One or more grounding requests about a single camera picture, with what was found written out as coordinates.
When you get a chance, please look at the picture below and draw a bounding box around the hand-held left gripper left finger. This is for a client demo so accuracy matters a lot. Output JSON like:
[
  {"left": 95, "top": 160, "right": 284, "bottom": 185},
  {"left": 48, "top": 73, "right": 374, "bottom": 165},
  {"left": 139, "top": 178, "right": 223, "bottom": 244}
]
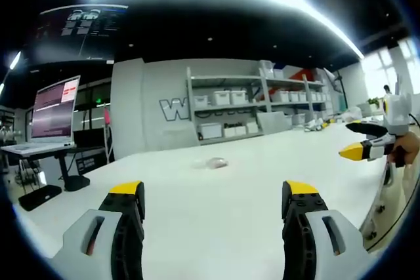
[{"left": 52, "top": 180, "right": 146, "bottom": 280}]

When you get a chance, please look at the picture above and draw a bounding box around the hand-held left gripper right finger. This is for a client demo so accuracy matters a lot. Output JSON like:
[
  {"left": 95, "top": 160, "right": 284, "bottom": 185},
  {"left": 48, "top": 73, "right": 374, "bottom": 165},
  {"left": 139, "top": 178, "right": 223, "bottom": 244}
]
[{"left": 281, "top": 180, "right": 373, "bottom": 280}]

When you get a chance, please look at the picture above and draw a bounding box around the clear resealable bag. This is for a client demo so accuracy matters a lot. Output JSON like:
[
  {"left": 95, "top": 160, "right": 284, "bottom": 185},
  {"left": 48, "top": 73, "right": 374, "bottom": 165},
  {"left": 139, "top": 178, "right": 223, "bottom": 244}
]
[{"left": 192, "top": 157, "right": 230, "bottom": 170}]

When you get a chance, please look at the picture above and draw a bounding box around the person's right hand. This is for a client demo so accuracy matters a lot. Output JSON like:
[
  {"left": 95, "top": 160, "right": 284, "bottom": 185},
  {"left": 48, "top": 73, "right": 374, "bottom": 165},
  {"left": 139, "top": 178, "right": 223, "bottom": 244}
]
[{"left": 387, "top": 130, "right": 420, "bottom": 166}]

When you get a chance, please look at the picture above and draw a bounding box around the black flat case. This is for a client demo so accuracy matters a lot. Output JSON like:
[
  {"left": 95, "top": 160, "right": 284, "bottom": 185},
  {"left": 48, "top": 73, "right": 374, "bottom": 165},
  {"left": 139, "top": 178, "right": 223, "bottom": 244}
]
[{"left": 18, "top": 184, "right": 63, "bottom": 212}]

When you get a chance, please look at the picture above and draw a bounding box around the standing desk with black legs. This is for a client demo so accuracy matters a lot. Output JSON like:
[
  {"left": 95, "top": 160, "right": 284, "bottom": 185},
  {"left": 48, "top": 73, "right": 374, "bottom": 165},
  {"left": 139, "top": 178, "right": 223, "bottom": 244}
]
[{"left": 0, "top": 144, "right": 109, "bottom": 192}]

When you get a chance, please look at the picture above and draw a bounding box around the grey metal shelving unit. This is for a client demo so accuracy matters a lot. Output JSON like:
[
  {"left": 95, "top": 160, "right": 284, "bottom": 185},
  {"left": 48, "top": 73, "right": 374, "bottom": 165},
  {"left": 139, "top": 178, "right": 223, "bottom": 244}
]
[{"left": 185, "top": 60, "right": 332, "bottom": 146}]

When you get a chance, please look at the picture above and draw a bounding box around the laptop computer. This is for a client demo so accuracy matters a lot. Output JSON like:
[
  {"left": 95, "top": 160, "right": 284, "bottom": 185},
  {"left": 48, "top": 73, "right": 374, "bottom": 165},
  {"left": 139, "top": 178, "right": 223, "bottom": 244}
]
[{"left": 1, "top": 75, "right": 81, "bottom": 155}]

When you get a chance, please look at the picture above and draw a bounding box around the white storage box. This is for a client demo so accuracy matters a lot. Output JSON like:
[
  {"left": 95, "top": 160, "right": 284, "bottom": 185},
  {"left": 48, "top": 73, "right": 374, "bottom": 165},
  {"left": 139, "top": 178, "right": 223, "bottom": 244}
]
[
  {"left": 199, "top": 123, "right": 222, "bottom": 140},
  {"left": 192, "top": 94, "right": 209, "bottom": 108},
  {"left": 230, "top": 90, "right": 249, "bottom": 105},
  {"left": 213, "top": 90, "right": 232, "bottom": 106}
]

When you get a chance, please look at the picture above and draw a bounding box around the hanging dark display screen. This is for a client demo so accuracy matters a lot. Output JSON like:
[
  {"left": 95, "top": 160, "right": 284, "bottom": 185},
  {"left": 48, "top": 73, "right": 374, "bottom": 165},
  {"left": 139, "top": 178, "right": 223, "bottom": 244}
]
[{"left": 28, "top": 3, "right": 129, "bottom": 63}]

